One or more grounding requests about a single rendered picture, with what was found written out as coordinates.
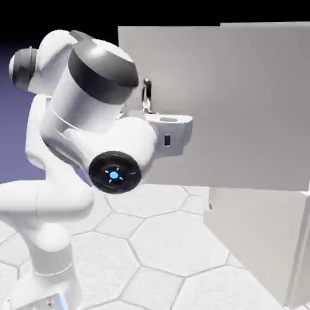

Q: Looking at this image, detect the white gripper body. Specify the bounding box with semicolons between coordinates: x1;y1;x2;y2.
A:
127;110;194;127

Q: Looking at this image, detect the large grey cabinet door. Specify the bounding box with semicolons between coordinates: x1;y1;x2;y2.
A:
117;22;310;192

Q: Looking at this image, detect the small grey cabinet door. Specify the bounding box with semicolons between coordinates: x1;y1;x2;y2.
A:
203;187;307;307

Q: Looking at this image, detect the grey cabinet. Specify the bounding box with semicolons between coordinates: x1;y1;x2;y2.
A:
117;21;310;310

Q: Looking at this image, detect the curved silver door handle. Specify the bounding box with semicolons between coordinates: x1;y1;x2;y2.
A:
140;77;154;114

